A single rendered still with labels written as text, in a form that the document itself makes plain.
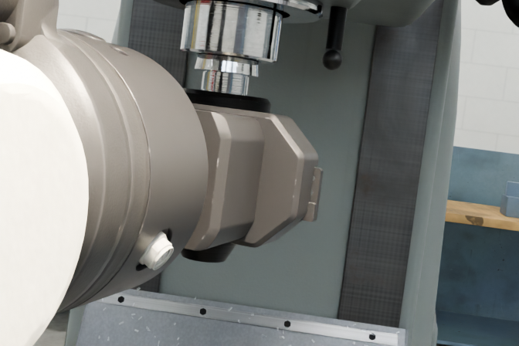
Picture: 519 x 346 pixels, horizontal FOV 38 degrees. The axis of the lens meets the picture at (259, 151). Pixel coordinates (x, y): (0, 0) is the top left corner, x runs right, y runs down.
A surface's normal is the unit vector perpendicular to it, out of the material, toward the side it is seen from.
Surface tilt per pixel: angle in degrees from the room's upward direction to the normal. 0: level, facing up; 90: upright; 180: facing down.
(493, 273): 90
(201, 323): 64
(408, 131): 90
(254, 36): 90
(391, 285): 90
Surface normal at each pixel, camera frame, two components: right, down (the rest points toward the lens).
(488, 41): -0.08, 0.04
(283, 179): -0.33, 0.00
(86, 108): 0.39, -0.26
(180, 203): 0.92, 0.22
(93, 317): -0.01, -0.41
